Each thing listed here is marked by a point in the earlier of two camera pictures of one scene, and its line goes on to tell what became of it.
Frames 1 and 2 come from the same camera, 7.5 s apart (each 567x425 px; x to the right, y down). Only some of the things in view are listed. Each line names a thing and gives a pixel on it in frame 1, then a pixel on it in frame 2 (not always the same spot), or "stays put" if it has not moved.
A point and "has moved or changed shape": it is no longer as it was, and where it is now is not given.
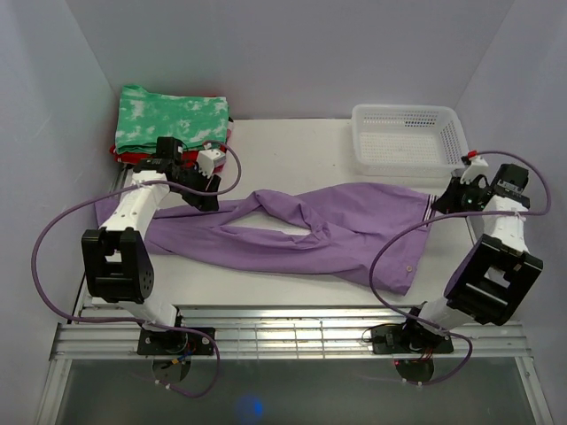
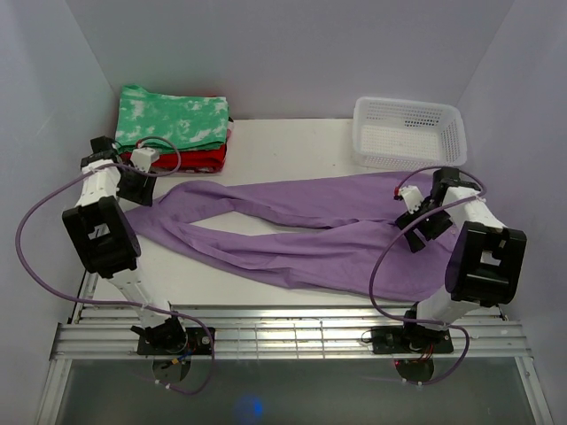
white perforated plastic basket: x=421 y=141 stays put
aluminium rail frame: x=279 y=335 stays put
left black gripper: x=204 y=203 -> x=143 y=195
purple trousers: x=376 y=234 has moved or changed shape
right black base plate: x=408 y=338 stays put
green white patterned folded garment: x=198 y=121 stays put
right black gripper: x=446 y=203 -> x=434 y=233
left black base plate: x=175 y=342 stays put
